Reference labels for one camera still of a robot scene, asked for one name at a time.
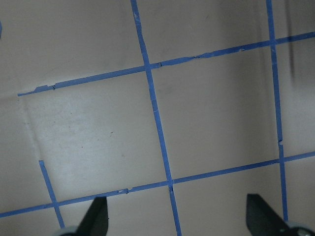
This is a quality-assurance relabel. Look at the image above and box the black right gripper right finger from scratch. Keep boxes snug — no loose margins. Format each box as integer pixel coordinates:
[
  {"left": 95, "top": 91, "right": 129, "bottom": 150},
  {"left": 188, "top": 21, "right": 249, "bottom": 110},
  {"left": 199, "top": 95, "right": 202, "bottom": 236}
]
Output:
[{"left": 246, "top": 194, "right": 298, "bottom": 236}]

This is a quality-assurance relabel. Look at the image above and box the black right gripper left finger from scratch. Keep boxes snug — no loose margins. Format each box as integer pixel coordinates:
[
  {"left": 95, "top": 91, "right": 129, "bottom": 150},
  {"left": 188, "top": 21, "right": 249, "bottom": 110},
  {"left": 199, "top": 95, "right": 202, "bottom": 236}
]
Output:
[{"left": 74, "top": 197, "right": 109, "bottom": 236}]

